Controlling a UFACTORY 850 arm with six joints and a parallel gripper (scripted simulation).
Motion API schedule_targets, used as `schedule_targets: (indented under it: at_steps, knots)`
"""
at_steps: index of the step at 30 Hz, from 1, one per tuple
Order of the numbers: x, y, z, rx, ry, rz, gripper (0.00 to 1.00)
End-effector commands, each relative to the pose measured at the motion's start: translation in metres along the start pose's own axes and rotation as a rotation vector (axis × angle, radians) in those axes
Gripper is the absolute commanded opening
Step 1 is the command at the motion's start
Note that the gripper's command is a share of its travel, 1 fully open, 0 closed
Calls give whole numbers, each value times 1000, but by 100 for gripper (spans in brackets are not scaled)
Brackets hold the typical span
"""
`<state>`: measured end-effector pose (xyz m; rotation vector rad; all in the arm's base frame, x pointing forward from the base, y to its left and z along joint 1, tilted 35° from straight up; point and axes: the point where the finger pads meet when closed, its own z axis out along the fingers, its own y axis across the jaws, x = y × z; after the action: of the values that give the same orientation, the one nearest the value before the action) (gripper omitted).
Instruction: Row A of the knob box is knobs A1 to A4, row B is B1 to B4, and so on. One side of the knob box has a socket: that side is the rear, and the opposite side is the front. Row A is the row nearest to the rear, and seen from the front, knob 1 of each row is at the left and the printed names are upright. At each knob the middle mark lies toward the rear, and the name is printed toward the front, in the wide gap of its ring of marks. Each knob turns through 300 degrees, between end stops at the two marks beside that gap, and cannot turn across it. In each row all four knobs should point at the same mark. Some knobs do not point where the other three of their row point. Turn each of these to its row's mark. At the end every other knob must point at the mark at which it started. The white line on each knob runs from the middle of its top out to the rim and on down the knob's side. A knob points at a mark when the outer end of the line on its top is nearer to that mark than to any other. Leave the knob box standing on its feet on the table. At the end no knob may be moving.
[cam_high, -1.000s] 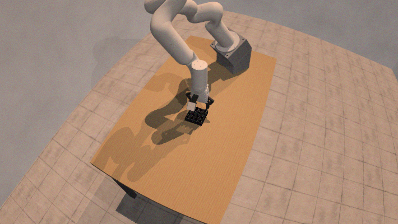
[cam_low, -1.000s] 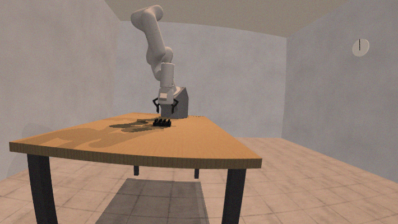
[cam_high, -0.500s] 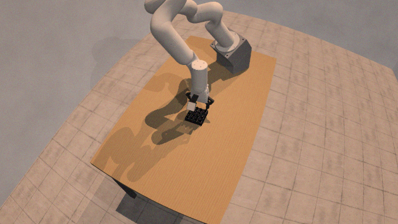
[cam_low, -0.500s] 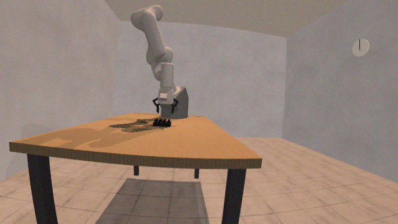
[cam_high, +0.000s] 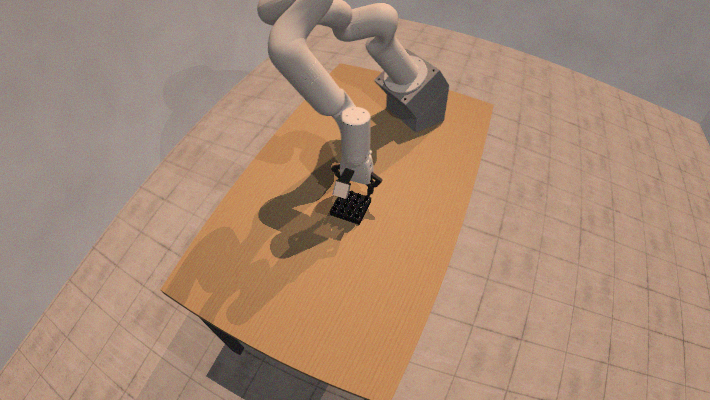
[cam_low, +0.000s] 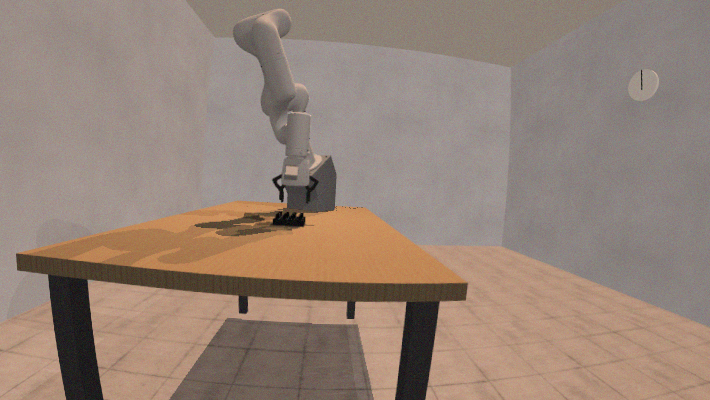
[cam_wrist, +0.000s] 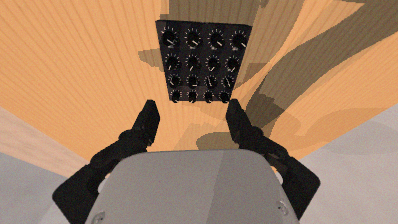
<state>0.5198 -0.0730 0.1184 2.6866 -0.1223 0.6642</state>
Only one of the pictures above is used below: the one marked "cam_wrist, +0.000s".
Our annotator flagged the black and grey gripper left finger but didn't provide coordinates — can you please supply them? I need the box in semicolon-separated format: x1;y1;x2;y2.
52;100;160;224

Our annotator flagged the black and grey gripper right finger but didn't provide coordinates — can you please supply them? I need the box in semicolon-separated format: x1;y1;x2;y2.
225;98;321;221

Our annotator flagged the black knob box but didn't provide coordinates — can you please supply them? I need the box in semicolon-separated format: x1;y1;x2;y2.
155;20;252;104

